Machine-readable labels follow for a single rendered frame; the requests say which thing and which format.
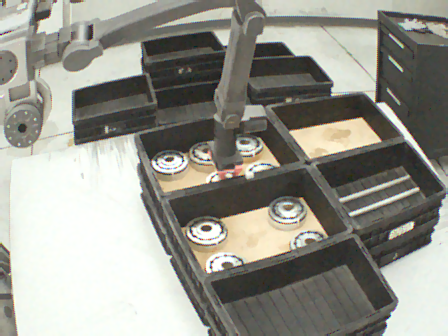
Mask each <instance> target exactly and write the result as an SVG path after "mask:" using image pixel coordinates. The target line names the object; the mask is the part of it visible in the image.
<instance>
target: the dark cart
mask: <svg viewBox="0 0 448 336"><path fill-rule="evenodd" d="M377 14H378V15H377V17H378V19H377V21H378V22H377V24H378V26H377V28H378V30H377V32H378V34H377V36H378V37H377V40H378V41H377V65H376V66H377V69H376V71H377V73H376V77H377V78H376V86H375V87H376V90H375V94H376V95H375V103H376V104H377V103H381V102H382V103H386V104H387V106H389V107H390V109H391V110H392V111H393V113H394V114H395V115H396V116H397V117H398V119H399V120H400V122H402V124H403V126H404V127H405V129H407V131H408V132H409V134H410V135H411V136H412V137H413V139H414V141H415V142H416V143H417V144H418V146H419V147H420V148H421V151H422V152H423V153H424V155H425V156H426V157H427V159H428V160H431V159H434V158H440V157H443V156H448V38H447V39H446V38H444V37H442V36H440V35H438V34H435V33H431V32H428V31H426V32H425V33H420V32H419V31H414V30H404V29H402V28H401V27H400V26H399V25H398V24H399V23H404V22H405V19H410V22H412V21H413V20H414V19H416V20H417V22H420V21H421V22H422V24H424V25H425V24H426V23H428V22H429V23H430V22H432V23H434V22H437V23H438V25H439V24H443V25H444V26H445V27H446V28H448V19H447V18H446V17H440V16H438V17H437V16H433V15H432V16H431V15H424V14H422V15H421V14H414V13H406V12H405V13H403V12H395V11H393V12H392V11H384V10H378V11H377ZM417 22H416V23H417ZM397 23H398V24H397Z"/></svg>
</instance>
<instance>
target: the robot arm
mask: <svg viewBox="0 0 448 336"><path fill-rule="evenodd" d="M231 7H233V9H234V10H233V11H232V14H231V28H230V33H229V34H230V37H229V42H228V47H227V51H226V56H225V61H224V66H223V72H222V77H221V80H220V83H219V85H218V88H216V89H215V96H214V100H215V103H216V106H217V110H218V112H217V113H216V114H215V115H214V141H210V142H208V147H210V149H211V151H209V152H208V154H209V156H210V158H211V160H212V162H213V164H214V166H215V168H216V170H217V173H218V174H219V176H220V178H221V179H225V177H224V175H226V173H227V172H230V171H234V172H233V174H232V176H231V177H234V176H238V175H239V173H240V172H241V171H242V170H243V165H242V164H243V158H242V156H241V154H240V152H239V150H238V149H237V128H239V130H241V132H242V133H250V132H257V131H263V130H266V128H267V115H266V113H265V110H264V107H263V106H262V105H258V106H250V105H245V103H246V97H247V92H246V91H247V88H246V85H247V81H248V77H249V73H250V69H251V65H252V58H253V54H254V50H255V47H256V45H255V43H256V40H257V36H259V35H261V34H263V31H264V24H265V21H266V16H267V14H266V12H265V10H264V8H263V6H262V5H261V3H260V1H259V0H159V1H156V2H154V3H151V4H147V5H144V6H141V7H139V8H135V9H133V10H130V11H128V12H126V13H123V14H121V15H118V16H114V17H112V18H110V19H107V20H101V19H99V17H97V18H95V19H92V20H90V21H86V20H84V21H82V20H80V21H78V22H74V23H72V24H70V26H65V27H63V28H59V31H56V32H54V33H49V34H47V35H46V31H44V32H40V33H37V34H35V29H34V28H35V26H29V27H28V30H27V35H26V38H25V39H26V41H25V43H26V44H25V45H26V62H27V63H26V64H27V72H28V73H27V75H28V77H27V78H28V82H30V81H34V77H35V70H36V69H37V68H43V67H44V66H46V62H48V61H51V60H56V59H58V58H59V57H58V56H60V57H61V58H62V65H63V68H64V69H65V70H66V71H68V72H74V73H75V72H77V71H81V70H84V69H85V68H87V67H88V66H89V65H90V64H91V63H92V62H93V60H94V59H96V58H98V57H101V56H103V51H104V50H106V49H108V48H109V47H110V46H111V45H113V44H115V43H117V42H119V41H121V40H123V39H125V38H128V37H130V36H132V35H135V34H138V33H140V32H143V31H146V30H148V29H151V28H154V27H157V26H160V25H164V24H167V23H170V22H173V21H176V20H179V19H181V18H184V17H189V16H192V15H196V14H198V13H202V12H206V11H210V10H213V9H221V8H231ZM58 32H59V33H58ZM93 36H94V39H93Z"/></svg>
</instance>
